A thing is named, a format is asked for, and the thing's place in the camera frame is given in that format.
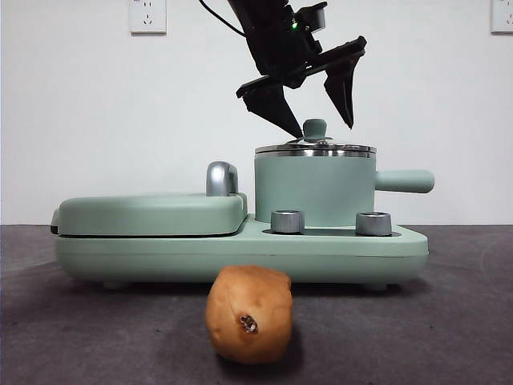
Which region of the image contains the glass lid with green knob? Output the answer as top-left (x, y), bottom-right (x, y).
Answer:
top-left (255, 118), bottom-right (378, 154)

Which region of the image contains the brown potato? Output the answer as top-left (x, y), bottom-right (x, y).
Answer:
top-left (204, 264), bottom-right (293, 365)

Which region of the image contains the silver knob with text mark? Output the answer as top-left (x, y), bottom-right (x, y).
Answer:
top-left (270, 209), bottom-right (305, 233)

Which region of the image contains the silver knob with swirl mark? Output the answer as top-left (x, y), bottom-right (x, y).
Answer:
top-left (355, 211), bottom-right (393, 237)

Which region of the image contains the green breakfast machine base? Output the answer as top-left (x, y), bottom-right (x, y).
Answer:
top-left (54, 214), bottom-right (430, 292)

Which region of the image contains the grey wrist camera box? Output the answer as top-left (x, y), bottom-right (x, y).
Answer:
top-left (291, 2), bottom-right (329, 33)

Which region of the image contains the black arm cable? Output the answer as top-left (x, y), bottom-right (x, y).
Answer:
top-left (198, 0), bottom-right (246, 38)

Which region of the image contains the silver grill lid handle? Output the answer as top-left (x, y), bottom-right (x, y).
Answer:
top-left (205, 160), bottom-right (240, 197)

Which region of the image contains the green steamer pot with handle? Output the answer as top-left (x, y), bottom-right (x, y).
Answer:
top-left (253, 150), bottom-right (435, 228)

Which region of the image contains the white wall socket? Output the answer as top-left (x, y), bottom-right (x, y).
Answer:
top-left (128, 0), bottom-right (168, 34)
top-left (491, 0), bottom-right (513, 35)

